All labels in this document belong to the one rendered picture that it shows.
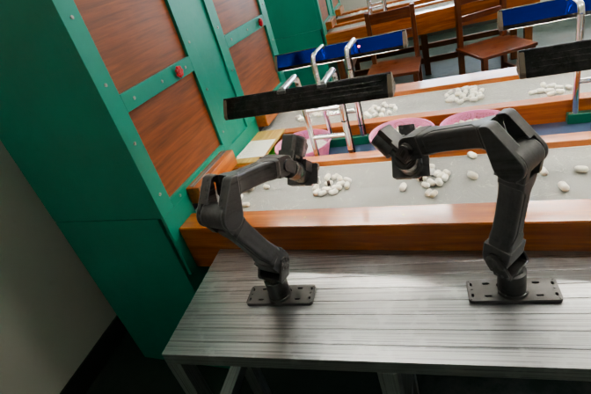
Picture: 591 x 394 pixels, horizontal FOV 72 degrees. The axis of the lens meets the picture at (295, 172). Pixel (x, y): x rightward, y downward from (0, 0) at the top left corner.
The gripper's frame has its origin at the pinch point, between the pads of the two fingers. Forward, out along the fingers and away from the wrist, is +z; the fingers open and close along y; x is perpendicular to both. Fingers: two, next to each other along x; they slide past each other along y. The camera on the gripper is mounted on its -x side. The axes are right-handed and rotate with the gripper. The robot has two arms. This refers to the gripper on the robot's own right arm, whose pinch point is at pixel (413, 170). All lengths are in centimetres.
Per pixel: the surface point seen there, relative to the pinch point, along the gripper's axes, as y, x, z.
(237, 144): 83, -23, 35
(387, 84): 6.7, -27.5, -1.5
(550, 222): -32.9, 16.1, -4.8
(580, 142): -49, -10, 27
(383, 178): 12.7, -0.8, 19.6
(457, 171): -11.9, -1.9, 20.5
